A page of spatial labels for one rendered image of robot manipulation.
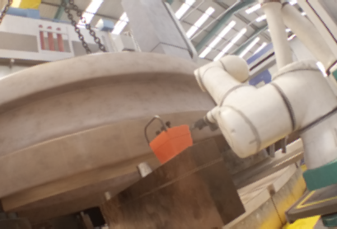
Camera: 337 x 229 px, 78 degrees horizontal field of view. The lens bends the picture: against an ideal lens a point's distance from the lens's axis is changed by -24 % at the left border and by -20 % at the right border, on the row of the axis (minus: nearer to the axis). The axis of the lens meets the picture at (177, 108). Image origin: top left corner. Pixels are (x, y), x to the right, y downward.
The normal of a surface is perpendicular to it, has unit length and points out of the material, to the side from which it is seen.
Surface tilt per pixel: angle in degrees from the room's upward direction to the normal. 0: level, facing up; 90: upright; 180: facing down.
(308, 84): 89
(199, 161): 90
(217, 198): 90
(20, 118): 90
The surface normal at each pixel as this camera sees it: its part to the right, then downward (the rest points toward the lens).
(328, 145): -0.67, -0.34
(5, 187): 0.12, -0.36
